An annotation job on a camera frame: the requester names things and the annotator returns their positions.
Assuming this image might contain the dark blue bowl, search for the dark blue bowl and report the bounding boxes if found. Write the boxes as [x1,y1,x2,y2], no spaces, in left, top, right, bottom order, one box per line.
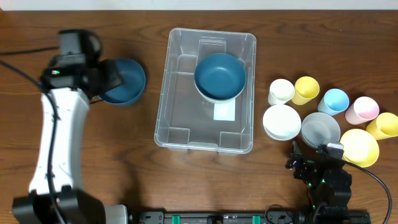
[99,58,146,106]
[194,53,247,81]

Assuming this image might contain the white small bowl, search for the white small bowl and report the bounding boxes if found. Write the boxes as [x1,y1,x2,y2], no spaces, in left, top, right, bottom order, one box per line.
[262,105,302,141]

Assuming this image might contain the grey small bowl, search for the grey small bowl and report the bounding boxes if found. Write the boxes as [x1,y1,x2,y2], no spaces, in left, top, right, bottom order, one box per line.
[301,112,341,148]

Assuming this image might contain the yellow small bowl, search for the yellow small bowl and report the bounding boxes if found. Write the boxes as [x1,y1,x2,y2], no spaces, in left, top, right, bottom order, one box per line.
[340,129,379,167]

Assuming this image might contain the light blue cup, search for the light blue cup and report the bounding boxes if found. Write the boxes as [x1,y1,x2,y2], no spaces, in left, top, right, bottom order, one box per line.
[318,88,349,116]

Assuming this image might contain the pink cup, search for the pink cup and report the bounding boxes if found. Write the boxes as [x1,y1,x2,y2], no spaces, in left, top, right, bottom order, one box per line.
[345,96,379,125]

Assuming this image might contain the yellow cup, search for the yellow cup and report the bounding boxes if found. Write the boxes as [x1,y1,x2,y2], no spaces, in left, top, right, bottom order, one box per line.
[366,113,398,140]
[292,76,320,105]

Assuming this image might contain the beige bowl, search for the beige bowl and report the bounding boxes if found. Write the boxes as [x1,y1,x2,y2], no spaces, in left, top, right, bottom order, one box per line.
[194,78,247,103]

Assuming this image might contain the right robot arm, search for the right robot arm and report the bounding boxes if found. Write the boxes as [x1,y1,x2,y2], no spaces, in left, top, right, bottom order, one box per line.
[285,141,352,212]

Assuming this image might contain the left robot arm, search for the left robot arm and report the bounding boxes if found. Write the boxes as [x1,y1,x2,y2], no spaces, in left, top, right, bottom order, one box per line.
[12,56,129,223]

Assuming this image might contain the white label in bin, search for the white label in bin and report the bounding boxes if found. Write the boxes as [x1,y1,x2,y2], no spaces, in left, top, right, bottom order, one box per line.
[213,100,236,121]

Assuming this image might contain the clear plastic storage bin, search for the clear plastic storage bin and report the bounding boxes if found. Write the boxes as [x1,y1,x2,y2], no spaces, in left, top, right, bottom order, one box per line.
[154,28,256,154]

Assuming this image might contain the left black cable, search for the left black cable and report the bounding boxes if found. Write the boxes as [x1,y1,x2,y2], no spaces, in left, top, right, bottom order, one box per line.
[0,46,68,224]

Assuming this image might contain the black cable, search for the black cable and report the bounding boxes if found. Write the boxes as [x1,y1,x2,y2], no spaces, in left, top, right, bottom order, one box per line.
[0,46,68,224]
[341,158,393,224]

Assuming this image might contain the right black cable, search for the right black cable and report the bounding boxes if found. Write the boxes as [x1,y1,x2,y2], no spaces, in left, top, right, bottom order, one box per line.
[341,158,393,224]

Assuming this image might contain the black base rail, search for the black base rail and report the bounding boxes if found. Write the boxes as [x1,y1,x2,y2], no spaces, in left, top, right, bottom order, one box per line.
[127,209,371,224]

